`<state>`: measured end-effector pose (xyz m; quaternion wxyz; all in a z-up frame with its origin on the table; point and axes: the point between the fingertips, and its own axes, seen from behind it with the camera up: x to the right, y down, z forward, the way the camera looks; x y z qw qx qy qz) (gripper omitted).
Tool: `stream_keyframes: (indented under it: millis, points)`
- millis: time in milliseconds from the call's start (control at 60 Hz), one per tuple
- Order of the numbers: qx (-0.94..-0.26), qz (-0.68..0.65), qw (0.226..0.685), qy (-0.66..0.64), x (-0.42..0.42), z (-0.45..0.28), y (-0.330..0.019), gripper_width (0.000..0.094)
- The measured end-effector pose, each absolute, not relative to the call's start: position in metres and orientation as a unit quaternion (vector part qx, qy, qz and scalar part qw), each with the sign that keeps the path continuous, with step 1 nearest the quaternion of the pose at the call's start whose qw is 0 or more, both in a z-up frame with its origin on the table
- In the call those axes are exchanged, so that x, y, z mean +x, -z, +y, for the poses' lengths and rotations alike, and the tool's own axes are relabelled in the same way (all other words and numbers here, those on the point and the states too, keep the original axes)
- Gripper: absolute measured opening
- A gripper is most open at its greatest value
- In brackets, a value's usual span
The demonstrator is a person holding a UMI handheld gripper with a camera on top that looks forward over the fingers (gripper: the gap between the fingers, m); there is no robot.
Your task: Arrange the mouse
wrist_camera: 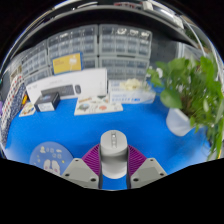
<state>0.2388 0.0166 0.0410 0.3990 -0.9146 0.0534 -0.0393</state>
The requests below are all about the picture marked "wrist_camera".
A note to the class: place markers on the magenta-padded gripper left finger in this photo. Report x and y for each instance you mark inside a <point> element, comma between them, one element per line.
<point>80,171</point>

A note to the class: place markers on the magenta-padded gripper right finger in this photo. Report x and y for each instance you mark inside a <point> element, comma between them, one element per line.
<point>148,171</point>

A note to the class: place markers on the grey computer mouse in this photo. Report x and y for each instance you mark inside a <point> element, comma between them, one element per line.
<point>114,153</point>

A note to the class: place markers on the round blue rabbit-print mouse pad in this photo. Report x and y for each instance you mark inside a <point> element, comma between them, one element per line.
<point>50,153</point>

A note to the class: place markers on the green plant in white pot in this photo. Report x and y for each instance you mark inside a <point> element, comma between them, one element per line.
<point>178,121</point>

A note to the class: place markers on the large printed sticker sheet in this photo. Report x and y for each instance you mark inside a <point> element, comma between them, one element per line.
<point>98,106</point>

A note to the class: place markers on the small black box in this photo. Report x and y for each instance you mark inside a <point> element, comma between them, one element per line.
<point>46,102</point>

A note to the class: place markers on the white and blue glove box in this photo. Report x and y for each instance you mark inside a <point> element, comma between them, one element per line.
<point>131,96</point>

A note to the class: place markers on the small printed sticker sheet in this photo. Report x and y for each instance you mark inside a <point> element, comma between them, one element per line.
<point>27,109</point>

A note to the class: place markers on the navy dotted cloth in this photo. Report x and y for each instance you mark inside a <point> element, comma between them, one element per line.
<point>15,108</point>

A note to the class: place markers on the long white keyboard box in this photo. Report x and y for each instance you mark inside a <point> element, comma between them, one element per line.
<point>90,80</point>

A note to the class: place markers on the red and white checkered cloth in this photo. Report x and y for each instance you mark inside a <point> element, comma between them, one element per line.
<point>11,95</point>

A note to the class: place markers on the yellow card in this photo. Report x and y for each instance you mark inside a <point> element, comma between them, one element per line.
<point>67,63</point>

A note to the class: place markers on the dark wall shelf unit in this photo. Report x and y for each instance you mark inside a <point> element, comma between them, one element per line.
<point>100,15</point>

